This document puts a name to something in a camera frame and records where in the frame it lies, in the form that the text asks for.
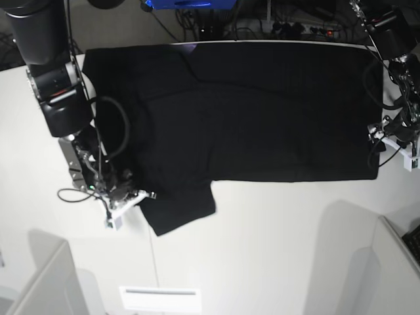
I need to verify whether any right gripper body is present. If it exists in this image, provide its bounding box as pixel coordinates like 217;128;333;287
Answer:
98;170;157;219

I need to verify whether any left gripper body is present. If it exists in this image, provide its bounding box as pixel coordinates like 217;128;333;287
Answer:
367;114;419;148

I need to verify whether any black T-shirt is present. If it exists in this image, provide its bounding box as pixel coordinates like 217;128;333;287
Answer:
83;42;383;236

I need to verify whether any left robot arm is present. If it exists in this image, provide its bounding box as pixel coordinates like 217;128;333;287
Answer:
349;1;419;156

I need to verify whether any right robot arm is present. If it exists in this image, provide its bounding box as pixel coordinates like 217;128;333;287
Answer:
1;1;155;225

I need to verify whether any black keyboard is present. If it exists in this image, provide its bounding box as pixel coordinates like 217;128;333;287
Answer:
402;228;420;263

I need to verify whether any left white partition panel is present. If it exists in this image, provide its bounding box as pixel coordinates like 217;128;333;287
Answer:
1;230;107;314

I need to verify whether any white partition panel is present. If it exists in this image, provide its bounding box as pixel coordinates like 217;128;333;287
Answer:
1;230;107;314
335;217;419;314

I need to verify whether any right white partition panel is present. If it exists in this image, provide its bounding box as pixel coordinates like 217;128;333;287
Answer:
335;217;419;314

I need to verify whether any blue computer case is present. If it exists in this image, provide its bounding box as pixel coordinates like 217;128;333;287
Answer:
145;0;236;10

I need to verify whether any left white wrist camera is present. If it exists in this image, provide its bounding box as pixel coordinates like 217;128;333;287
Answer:
382;137;419;172

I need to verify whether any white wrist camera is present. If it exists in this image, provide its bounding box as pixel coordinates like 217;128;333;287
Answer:
104;217;123;231
382;137;419;172

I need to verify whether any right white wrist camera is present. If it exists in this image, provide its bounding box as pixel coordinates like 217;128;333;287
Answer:
104;217;123;231

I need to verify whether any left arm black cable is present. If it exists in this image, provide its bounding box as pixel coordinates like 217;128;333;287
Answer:
362;57;404;111

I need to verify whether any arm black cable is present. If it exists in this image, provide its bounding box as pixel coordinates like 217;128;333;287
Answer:
96;95;131;163
362;57;404;111

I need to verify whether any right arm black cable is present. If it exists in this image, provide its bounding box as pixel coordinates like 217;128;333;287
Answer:
96;95;131;163

